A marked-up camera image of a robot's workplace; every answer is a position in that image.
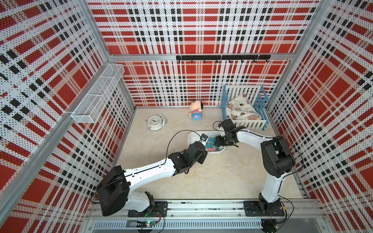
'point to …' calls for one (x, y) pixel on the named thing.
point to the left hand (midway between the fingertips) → (203, 147)
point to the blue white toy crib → (258, 99)
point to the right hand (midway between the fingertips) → (220, 142)
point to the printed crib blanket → (239, 108)
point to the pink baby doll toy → (195, 110)
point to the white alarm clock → (156, 123)
